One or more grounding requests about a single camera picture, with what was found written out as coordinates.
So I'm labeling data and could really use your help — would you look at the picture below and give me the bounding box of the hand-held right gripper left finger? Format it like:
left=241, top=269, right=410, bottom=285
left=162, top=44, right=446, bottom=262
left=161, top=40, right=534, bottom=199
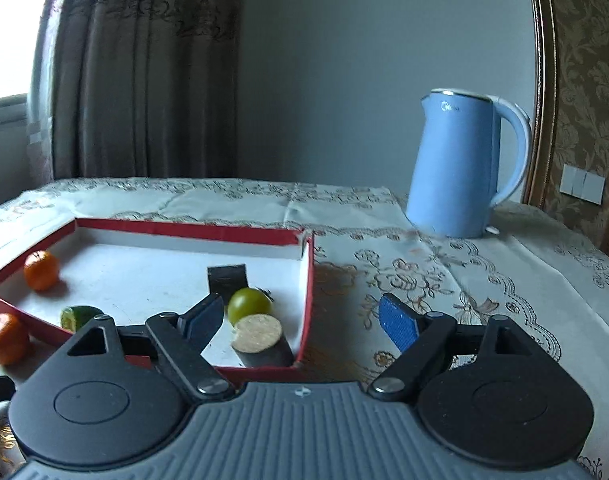
left=66, top=293, right=236, bottom=403

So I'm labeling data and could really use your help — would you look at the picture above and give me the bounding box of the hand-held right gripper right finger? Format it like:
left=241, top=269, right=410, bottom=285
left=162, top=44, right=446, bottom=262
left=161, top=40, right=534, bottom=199
left=365, top=293, right=548, bottom=403

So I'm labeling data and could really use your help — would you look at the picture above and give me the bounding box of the yellow green round fruit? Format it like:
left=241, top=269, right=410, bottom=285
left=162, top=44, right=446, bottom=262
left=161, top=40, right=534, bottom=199
left=228, top=287, right=274, bottom=327

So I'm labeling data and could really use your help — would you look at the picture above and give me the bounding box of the orange mandarin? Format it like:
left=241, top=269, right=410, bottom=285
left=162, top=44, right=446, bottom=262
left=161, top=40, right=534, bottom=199
left=23, top=250, right=61, bottom=292
left=0, top=313, right=31, bottom=366

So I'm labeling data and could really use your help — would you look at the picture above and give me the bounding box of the dark cylinder with cork end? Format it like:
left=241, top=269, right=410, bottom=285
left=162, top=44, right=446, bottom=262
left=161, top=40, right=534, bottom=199
left=231, top=314, right=295, bottom=368

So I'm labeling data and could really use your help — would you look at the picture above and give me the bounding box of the red cardboard box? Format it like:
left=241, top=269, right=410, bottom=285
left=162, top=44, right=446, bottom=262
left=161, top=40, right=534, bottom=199
left=0, top=217, right=316, bottom=371

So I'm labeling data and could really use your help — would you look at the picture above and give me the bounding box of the floral embroidered tablecloth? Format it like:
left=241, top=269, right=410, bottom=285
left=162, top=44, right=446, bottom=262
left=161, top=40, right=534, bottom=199
left=0, top=176, right=609, bottom=480

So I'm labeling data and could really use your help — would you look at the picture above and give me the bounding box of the blue electric kettle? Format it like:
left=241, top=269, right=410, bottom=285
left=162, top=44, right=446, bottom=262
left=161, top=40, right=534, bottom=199
left=405, top=88, right=533, bottom=239

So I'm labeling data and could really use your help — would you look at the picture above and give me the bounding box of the brown curtain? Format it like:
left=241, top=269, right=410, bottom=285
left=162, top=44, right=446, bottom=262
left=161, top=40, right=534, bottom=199
left=49, top=0, right=245, bottom=181

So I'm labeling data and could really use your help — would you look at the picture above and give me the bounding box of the sheer lace curtain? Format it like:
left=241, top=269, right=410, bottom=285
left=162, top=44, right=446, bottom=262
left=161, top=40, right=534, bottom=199
left=27, top=0, right=75, bottom=186

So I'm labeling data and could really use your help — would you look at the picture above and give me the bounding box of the window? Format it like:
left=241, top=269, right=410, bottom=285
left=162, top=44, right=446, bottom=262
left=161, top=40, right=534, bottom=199
left=0, top=0, right=40, bottom=131

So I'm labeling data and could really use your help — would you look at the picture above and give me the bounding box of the white wall switch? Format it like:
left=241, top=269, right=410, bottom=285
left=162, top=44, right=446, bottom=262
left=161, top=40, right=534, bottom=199
left=559, top=162, right=606, bottom=206

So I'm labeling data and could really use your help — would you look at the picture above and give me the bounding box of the golden wooden frame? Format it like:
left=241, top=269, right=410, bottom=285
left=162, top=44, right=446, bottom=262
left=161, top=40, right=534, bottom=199
left=525, top=0, right=560, bottom=211

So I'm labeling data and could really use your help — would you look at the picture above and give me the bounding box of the patterned padded wall panel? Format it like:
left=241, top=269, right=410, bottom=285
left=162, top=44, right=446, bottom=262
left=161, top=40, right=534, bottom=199
left=544, top=0, right=609, bottom=261

